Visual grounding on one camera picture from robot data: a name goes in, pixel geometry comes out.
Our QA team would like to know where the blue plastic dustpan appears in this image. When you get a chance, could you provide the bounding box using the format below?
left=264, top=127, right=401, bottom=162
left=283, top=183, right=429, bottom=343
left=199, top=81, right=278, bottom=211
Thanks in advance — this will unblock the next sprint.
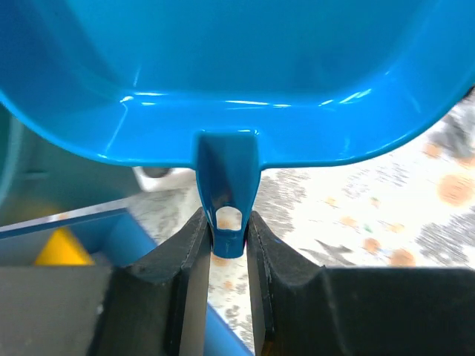
left=0, top=0, right=475, bottom=260

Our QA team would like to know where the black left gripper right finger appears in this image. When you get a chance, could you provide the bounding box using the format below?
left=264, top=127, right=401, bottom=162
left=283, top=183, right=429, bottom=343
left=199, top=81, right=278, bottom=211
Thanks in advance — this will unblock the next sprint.
left=246, top=213, right=474, bottom=355

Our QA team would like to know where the teal plastic waste bin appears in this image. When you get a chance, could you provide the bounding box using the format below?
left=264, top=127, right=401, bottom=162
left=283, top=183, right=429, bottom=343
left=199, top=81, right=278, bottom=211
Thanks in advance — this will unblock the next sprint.
left=1, top=108, right=140, bottom=225

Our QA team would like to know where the blue pink yellow shelf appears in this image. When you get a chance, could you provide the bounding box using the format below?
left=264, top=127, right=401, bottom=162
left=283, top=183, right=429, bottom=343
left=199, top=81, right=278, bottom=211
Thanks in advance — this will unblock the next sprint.
left=0, top=207, right=253, bottom=356

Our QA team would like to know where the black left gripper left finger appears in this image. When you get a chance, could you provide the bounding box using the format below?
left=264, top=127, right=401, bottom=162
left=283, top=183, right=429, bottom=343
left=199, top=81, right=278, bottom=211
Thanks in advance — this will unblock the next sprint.
left=0, top=206, right=212, bottom=356

